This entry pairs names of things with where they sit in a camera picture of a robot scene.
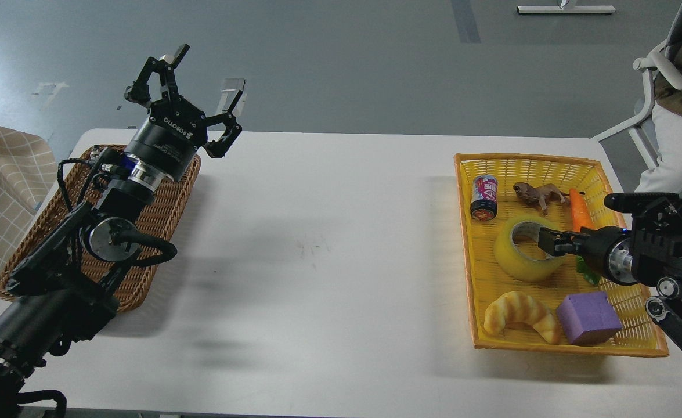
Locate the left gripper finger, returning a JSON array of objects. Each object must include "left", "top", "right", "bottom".
[
  {"left": 204, "top": 88, "right": 244, "bottom": 158},
  {"left": 124, "top": 44, "right": 190, "bottom": 108}
]

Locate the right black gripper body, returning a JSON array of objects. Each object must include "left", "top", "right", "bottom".
[{"left": 572, "top": 226, "right": 631, "bottom": 285}]

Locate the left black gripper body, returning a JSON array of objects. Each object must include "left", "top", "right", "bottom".
[{"left": 125, "top": 98, "right": 207, "bottom": 182}]

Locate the yellow tape roll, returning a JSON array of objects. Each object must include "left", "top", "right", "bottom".
[{"left": 493, "top": 215, "right": 564, "bottom": 283}]

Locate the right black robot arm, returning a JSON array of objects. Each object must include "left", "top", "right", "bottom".
[{"left": 537, "top": 193, "right": 682, "bottom": 350}]

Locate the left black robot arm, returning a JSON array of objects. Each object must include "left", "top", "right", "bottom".
[{"left": 0, "top": 44, "right": 246, "bottom": 417}]

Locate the brown toy lion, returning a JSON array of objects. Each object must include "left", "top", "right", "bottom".
[{"left": 512, "top": 182, "right": 571, "bottom": 217}]

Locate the toy carrot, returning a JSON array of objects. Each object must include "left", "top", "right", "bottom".
[{"left": 569, "top": 188, "right": 601, "bottom": 286}]

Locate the yellow plastic basket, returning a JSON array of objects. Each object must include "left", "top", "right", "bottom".
[{"left": 454, "top": 153, "right": 668, "bottom": 358}]

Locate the small drink can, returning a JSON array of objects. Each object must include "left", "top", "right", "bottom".
[{"left": 470, "top": 175, "right": 498, "bottom": 222}]

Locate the toy croissant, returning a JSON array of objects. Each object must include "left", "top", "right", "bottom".
[{"left": 482, "top": 291, "right": 561, "bottom": 344}]

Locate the purple foam block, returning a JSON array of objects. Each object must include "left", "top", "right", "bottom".
[{"left": 556, "top": 291, "right": 623, "bottom": 345}]

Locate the brown wicker basket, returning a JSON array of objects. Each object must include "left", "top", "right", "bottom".
[{"left": 0, "top": 145, "right": 201, "bottom": 312}]

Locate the white office chair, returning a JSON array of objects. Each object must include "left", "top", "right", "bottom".
[{"left": 594, "top": 5, "right": 682, "bottom": 169}]

